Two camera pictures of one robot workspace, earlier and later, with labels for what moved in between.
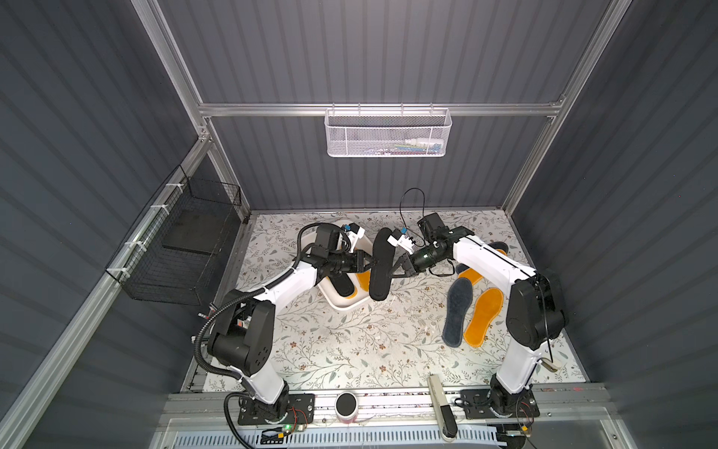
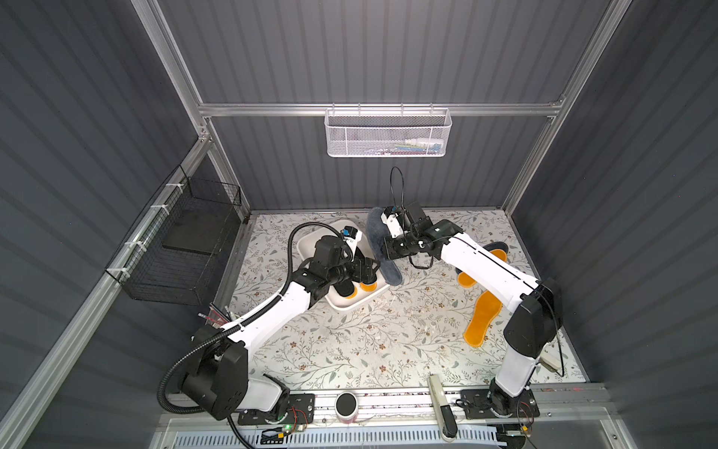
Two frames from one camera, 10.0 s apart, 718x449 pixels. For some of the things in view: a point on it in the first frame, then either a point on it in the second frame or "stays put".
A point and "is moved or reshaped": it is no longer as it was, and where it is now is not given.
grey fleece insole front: x=459 y=301 -> x=390 y=268
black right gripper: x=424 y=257 -> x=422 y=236
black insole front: x=342 y=283 stays put
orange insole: x=489 y=305 stays put
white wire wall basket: x=381 y=133 stays put
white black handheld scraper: x=446 y=420 stays put
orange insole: x=364 y=279 is moved or reshaped
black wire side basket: x=179 y=249 stays put
